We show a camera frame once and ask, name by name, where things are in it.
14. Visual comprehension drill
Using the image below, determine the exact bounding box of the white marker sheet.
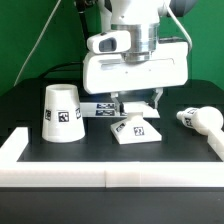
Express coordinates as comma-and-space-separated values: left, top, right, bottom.
80, 101, 160, 118

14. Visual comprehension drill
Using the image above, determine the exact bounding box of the white lamp shade cone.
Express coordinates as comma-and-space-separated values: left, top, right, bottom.
42, 84, 85, 143

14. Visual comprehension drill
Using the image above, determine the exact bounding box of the white lamp bulb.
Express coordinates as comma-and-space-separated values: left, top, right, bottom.
176, 106, 224, 136

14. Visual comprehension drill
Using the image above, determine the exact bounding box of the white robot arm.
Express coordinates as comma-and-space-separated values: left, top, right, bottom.
83, 0, 197, 117

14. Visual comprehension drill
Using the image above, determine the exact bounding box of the white U-shaped border fence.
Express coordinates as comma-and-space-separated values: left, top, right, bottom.
0, 127, 224, 188

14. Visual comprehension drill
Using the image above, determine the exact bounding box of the white lamp base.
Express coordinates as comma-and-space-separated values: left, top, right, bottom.
111, 112, 162, 144

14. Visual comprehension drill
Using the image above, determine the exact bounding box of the black cable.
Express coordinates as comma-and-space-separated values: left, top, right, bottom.
39, 0, 91, 80

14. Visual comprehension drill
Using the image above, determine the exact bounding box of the white cable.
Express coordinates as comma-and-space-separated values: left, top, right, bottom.
13, 0, 63, 86

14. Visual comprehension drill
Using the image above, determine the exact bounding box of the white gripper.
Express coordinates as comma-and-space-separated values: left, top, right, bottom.
83, 42, 188, 112

